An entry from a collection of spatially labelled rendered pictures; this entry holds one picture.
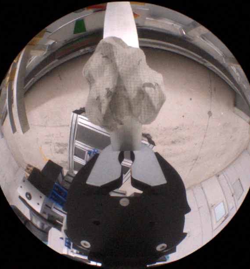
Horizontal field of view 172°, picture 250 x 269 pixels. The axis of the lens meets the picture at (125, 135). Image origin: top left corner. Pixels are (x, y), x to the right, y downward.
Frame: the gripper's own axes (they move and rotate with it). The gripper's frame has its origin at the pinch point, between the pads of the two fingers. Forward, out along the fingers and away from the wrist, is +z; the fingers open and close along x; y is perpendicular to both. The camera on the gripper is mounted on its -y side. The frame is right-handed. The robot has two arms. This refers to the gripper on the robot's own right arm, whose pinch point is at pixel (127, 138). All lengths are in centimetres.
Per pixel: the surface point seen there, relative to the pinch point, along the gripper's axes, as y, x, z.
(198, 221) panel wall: 223, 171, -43
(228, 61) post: -31, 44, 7
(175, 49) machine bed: -52, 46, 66
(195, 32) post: -29.8, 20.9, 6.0
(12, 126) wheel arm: -6.1, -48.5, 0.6
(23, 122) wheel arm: -5.5, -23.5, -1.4
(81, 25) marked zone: -29.0, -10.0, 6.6
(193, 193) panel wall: 222, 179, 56
